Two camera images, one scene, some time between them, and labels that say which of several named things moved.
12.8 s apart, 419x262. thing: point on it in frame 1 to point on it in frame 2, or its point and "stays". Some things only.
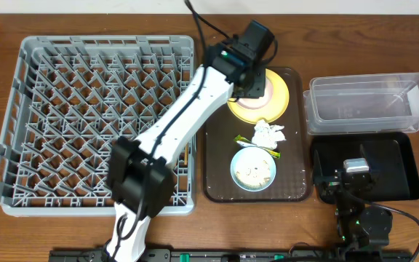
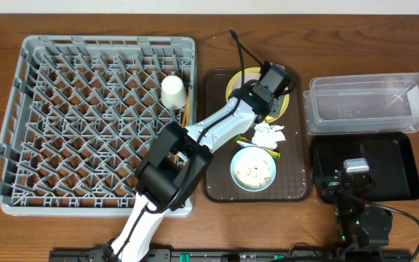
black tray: (392, 163) stays
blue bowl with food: (253, 169) stays
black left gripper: (252, 87) to (275, 107)
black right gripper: (333, 185) stays
